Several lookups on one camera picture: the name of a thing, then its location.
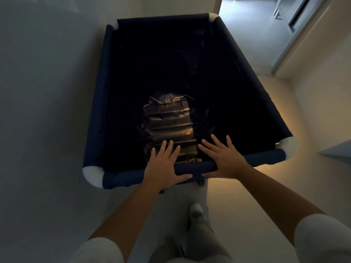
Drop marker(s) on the grey trousers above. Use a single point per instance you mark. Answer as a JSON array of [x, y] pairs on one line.
[[203, 243]]

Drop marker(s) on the white left shirt sleeve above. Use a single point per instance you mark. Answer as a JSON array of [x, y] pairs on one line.
[[98, 251]]

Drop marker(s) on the person's right middle finger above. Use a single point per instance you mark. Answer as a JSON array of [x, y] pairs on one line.
[[210, 146]]

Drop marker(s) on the white shirt sleeve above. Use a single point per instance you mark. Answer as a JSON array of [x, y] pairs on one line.
[[98, 251], [323, 238]]

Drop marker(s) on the black folded plastic bag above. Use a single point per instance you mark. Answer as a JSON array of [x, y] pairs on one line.
[[168, 120]]

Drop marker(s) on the person's left forearm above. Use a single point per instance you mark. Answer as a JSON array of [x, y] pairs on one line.
[[129, 216]]

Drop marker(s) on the person's left hand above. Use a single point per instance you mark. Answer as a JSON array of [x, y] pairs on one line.
[[160, 172]]

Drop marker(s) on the person's right little finger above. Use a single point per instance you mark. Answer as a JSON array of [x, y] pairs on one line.
[[229, 142]]

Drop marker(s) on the person's left little finger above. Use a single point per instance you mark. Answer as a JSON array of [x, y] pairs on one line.
[[153, 154]]

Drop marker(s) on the navy fabric laundry cart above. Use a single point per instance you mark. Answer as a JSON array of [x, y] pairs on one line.
[[153, 60]]

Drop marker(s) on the person's right hand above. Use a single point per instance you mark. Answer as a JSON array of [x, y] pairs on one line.
[[227, 162]]

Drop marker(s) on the person's right thumb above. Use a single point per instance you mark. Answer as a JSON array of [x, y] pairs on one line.
[[210, 174]]

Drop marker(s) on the white sliding door frame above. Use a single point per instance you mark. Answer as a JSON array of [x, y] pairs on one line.
[[299, 32]]

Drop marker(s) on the person's left thumb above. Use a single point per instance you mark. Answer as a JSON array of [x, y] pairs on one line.
[[182, 178]]

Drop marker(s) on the white shoe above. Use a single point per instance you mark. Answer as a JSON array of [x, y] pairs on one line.
[[196, 210]]

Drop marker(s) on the person's right forearm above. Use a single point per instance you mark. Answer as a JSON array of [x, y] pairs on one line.
[[277, 199]]

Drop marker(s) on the white right shirt sleeve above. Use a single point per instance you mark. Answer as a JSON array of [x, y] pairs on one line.
[[323, 238]]

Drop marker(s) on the person's left middle finger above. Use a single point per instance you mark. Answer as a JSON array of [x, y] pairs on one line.
[[168, 150]]

